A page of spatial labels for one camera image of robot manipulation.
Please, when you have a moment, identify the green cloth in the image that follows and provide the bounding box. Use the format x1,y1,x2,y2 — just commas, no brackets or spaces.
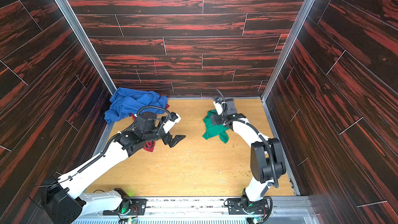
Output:
202,110,229,144

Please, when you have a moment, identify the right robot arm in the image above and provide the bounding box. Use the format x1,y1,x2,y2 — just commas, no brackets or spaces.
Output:
210,97,287,207

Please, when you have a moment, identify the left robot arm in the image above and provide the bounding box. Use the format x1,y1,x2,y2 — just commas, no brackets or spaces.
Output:
41,107,185,224

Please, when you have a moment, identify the dark red cloth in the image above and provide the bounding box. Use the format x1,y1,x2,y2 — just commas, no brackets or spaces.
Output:
131,105,171,152

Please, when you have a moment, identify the blue cloth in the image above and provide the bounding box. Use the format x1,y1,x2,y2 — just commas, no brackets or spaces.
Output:
104,88,167,123

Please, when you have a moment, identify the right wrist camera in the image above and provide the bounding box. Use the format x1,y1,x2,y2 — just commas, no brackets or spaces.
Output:
213,97,224,115

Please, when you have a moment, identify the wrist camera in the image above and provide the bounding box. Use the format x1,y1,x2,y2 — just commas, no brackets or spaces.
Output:
213,97,224,115
163,112,181,133

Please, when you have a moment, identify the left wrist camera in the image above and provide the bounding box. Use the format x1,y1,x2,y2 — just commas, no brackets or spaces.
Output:
163,112,181,133

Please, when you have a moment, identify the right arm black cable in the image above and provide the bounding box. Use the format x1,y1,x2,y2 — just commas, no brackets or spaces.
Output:
214,88,279,189

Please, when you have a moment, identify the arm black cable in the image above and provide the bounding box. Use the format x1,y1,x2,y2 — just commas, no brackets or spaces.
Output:
214,88,279,189
55,105,172,187

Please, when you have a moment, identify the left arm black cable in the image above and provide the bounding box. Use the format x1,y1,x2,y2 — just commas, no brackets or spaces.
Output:
55,105,172,187

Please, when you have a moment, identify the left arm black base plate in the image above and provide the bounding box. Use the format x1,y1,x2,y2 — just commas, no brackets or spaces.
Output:
103,198,147,217

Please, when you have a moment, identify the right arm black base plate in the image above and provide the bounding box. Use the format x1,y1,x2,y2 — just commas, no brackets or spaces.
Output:
223,198,272,216

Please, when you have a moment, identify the aluminium front rail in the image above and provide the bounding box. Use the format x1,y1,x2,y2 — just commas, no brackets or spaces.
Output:
75,197,321,224

